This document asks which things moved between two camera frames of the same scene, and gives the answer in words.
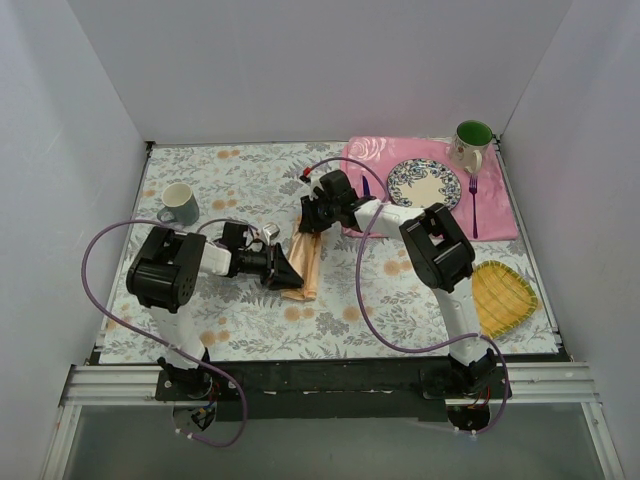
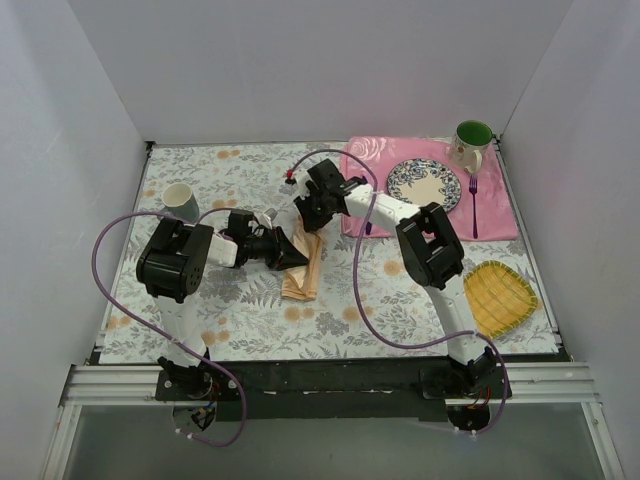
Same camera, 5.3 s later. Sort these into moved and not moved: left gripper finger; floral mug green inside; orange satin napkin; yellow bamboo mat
Moved: left gripper finger
Not moved: orange satin napkin; yellow bamboo mat; floral mug green inside
